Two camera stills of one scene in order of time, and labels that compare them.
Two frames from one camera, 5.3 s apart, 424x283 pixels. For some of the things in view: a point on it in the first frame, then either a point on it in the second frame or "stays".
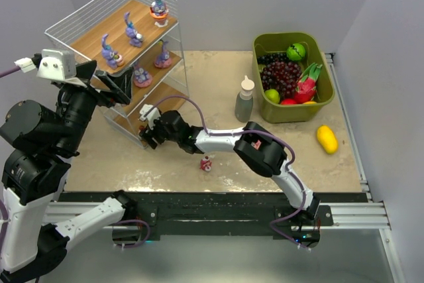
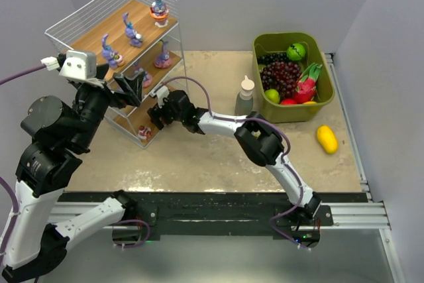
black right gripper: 154,131 → 164,111
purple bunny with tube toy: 136,38 stays
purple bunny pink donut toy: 163,60 stays
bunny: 142,78 stays
